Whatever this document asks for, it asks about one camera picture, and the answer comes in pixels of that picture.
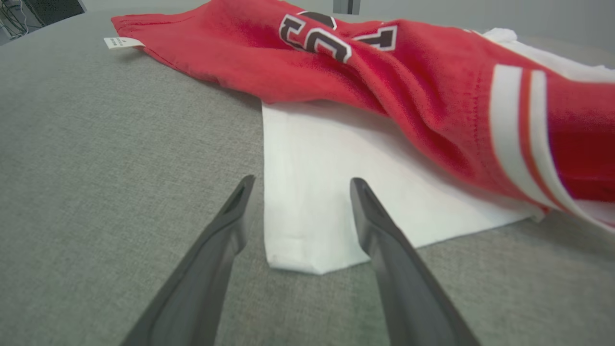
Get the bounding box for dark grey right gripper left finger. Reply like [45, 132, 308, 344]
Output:
[120, 174, 256, 346]

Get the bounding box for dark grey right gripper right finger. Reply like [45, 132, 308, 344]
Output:
[350, 177, 481, 346]

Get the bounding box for red and white jersey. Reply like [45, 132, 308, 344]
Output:
[103, 0, 615, 275]

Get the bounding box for black box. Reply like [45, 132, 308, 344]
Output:
[24, 0, 87, 25]

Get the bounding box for thin black cable bundle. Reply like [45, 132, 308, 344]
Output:
[0, 0, 30, 38]

